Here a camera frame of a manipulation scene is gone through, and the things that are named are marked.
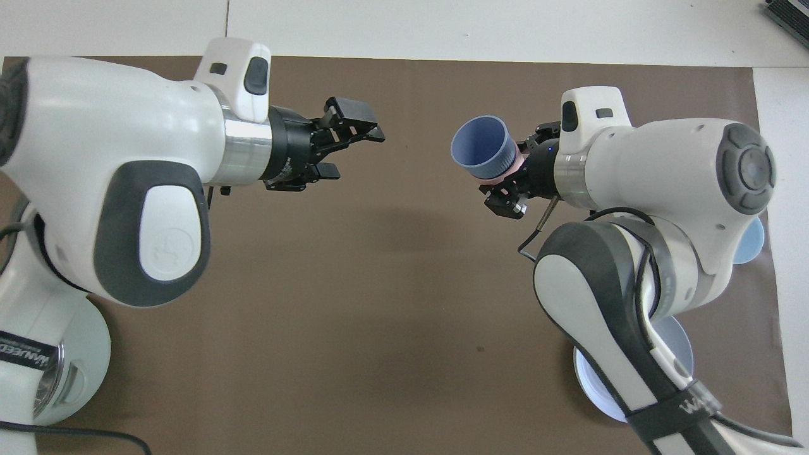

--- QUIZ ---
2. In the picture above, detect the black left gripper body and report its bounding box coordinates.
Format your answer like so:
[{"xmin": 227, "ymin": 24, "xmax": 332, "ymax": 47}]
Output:
[{"xmin": 261, "ymin": 106, "xmax": 317, "ymax": 191}]

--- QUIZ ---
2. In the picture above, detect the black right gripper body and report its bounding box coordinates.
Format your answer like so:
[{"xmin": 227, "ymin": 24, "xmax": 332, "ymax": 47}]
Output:
[{"xmin": 521, "ymin": 140, "xmax": 561, "ymax": 197}]

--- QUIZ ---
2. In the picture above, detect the pink plastic cup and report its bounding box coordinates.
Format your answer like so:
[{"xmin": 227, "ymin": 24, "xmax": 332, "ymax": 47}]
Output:
[{"xmin": 478, "ymin": 150, "xmax": 526, "ymax": 188}]

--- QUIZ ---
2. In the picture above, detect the blue plastic cup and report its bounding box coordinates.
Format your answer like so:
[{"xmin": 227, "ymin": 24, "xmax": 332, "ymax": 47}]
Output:
[{"xmin": 450, "ymin": 115, "xmax": 521, "ymax": 179}]

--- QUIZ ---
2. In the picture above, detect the brown table mat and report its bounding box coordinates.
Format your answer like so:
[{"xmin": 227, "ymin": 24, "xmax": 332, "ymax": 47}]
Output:
[{"xmin": 0, "ymin": 56, "xmax": 794, "ymax": 455}]

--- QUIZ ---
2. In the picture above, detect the blue plastic bowl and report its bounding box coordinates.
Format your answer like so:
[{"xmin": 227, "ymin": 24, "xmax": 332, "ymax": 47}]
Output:
[{"xmin": 732, "ymin": 217, "xmax": 765, "ymax": 265}]

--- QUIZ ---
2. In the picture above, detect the blue plastic plate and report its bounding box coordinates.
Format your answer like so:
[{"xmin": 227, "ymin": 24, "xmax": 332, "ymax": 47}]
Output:
[{"xmin": 573, "ymin": 315, "xmax": 695, "ymax": 423}]

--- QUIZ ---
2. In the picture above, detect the grey electronic device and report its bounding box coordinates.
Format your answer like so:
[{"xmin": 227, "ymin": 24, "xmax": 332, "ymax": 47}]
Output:
[{"xmin": 762, "ymin": 0, "xmax": 809, "ymax": 36}]

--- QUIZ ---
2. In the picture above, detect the pale green cooking pot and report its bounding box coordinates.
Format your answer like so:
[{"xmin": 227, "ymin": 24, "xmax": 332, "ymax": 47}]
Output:
[{"xmin": 28, "ymin": 297, "xmax": 112, "ymax": 426}]

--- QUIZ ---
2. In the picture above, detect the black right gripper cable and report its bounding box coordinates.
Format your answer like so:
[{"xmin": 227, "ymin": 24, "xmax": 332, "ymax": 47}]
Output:
[{"xmin": 518, "ymin": 196, "xmax": 659, "ymax": 261}]

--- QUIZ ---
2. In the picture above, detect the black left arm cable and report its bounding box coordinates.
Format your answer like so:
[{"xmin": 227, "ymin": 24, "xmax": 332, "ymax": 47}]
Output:
[{"xmin": 0, "ymin": 420, "xmax": 153, "ymax": 455}]

